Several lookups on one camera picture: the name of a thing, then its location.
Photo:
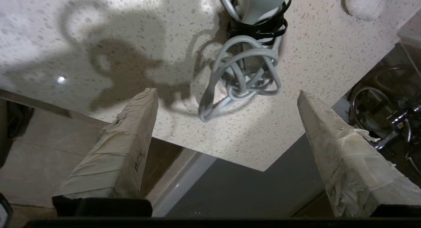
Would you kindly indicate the chrome faucet fixture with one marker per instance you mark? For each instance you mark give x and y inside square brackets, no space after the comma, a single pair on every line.
[399,122]

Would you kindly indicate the grey hair dryer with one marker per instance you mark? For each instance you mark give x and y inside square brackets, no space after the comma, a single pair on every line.
[260,11]

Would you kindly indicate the white towel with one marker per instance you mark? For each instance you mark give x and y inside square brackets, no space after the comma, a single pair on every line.
[363,4]

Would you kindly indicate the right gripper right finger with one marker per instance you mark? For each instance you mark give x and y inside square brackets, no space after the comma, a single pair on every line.
[348,165]

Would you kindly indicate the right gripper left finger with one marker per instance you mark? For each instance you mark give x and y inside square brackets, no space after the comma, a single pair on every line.
[115,155]

